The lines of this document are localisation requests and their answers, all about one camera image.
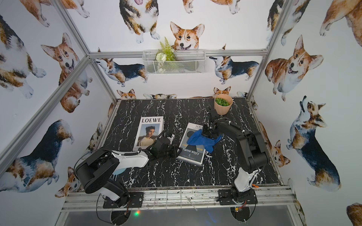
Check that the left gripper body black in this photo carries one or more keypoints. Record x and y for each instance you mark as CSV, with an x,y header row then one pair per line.
x,y
172,145

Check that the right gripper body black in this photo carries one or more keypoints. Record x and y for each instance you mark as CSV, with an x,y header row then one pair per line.
x,y
207,131

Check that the blue microfibre cloth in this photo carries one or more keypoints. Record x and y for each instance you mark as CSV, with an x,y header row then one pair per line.
x,y
198,139

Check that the LOEWE white magazine book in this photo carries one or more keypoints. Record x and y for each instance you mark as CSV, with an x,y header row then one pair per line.
x,y
149,129

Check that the grey Twins story book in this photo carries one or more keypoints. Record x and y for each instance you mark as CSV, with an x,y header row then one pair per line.
x,y
189,153

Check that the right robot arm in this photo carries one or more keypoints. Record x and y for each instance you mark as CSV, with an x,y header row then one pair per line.
x,y
250,149

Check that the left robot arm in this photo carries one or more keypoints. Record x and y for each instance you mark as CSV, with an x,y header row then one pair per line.
x,y
95,172

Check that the beige pot with green plant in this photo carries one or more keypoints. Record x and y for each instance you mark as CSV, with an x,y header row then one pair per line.
x,y
223,103

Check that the green fern white flower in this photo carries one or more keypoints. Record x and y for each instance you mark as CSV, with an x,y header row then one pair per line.
x,y
165,58

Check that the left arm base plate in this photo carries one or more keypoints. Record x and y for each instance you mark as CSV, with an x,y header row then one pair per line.
x,y
131,200

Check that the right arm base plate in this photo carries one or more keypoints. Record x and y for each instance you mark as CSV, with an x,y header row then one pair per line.
x,y
234,197

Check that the white wire wall basket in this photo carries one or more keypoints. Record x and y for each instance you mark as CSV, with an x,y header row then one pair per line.
x,y
181,62

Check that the aluminium frame rail front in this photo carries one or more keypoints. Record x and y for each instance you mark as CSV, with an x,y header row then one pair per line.
x,y
179,199

